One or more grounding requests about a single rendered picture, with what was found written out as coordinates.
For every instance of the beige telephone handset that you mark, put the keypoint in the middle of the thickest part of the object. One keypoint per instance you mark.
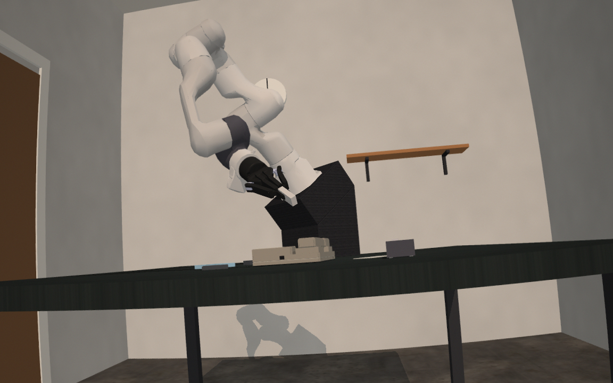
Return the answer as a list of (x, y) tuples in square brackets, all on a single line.
[(312, 242)]

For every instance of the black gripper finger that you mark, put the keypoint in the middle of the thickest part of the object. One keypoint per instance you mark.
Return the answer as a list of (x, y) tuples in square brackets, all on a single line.
[(283, 185), (269, 190)]

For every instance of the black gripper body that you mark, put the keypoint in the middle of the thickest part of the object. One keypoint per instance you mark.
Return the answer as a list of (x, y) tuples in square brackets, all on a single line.
[(249, 166)]

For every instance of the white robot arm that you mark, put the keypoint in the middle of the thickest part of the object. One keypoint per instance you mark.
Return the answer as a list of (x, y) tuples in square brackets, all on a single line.
[(228, 138)]

